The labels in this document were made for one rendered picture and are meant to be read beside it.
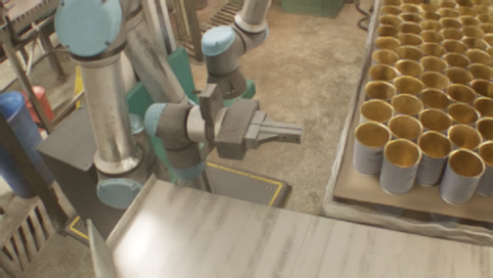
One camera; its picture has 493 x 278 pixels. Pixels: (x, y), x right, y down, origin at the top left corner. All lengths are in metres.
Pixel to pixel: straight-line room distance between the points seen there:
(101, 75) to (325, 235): 0.50
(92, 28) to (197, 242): 0.42
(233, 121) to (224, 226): 0.20
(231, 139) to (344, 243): 0.28
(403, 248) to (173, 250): 0.41
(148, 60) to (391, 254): 0.63
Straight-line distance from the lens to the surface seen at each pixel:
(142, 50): 0.84
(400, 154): 0.73
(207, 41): 1.30
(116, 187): 0.87
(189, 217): 0.74
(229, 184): 1.82
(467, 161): 0.74
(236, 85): 1.36
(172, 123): 0.78
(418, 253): 0.69
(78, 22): 0.66
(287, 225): 0.70
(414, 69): 0.94
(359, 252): 0.67
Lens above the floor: 1.65
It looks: 41 degrees down
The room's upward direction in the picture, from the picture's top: 10 degrees counter-clockwise
